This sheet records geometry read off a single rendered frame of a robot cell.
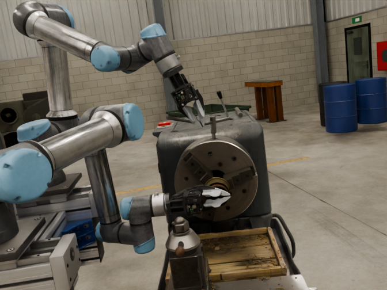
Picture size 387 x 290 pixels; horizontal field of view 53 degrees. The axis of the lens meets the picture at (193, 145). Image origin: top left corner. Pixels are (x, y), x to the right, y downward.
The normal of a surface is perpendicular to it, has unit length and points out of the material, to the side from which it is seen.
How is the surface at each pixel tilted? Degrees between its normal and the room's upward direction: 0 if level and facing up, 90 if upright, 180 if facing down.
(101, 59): 90
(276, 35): 90
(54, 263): 90
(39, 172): 91
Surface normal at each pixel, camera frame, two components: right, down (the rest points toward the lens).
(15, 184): 0.83, 0.01
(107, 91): 0.22, 0.15
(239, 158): -0.04, 0.19
